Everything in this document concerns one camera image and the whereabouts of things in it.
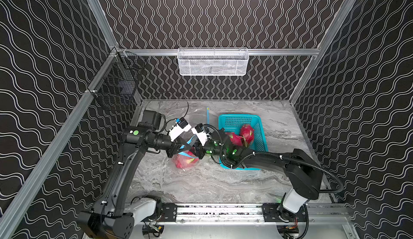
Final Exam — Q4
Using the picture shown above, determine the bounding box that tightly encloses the teal plastic basket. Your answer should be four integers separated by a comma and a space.
218, 113, 268, 151

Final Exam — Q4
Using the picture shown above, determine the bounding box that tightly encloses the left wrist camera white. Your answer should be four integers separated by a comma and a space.
168, 117, 192, 142

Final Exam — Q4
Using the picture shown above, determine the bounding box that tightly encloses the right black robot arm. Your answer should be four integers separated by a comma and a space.
193, 130, 323, 215

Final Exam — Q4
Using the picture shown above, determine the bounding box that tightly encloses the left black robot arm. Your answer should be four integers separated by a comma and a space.
76, 110, 185, 239

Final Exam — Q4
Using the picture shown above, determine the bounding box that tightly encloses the black wire wall basket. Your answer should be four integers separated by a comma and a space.
91, 49, 148, 112

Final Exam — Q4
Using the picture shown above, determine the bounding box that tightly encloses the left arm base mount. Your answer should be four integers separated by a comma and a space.
148, 202, 178, 222

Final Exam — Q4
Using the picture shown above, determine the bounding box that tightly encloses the dragon fruit bag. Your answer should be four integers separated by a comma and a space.
226, 132, 244, 146
239, 124, 254, 147
174, 151, 201, 170

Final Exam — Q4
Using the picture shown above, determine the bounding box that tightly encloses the white mesh wall basket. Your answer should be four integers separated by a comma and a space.
177, 48, 250, 76

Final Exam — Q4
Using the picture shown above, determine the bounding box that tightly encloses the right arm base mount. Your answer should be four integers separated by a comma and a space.
261, 203, 308, 223

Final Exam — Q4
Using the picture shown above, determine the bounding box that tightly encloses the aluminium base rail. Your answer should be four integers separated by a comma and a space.
159, 203, 351, 225

